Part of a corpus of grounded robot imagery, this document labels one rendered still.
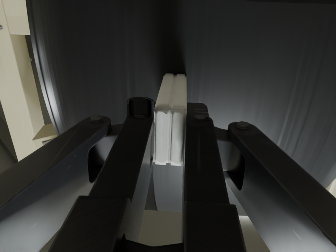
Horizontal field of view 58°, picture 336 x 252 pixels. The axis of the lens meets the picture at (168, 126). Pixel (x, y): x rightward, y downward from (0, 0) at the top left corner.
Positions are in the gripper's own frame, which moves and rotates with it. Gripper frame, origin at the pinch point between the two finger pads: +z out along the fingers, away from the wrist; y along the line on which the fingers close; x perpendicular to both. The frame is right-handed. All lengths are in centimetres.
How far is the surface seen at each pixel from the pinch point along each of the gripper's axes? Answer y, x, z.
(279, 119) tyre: 7.5, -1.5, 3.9
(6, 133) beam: -248, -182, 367
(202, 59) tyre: 1.7, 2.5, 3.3
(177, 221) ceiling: 3, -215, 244
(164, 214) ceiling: -12, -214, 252
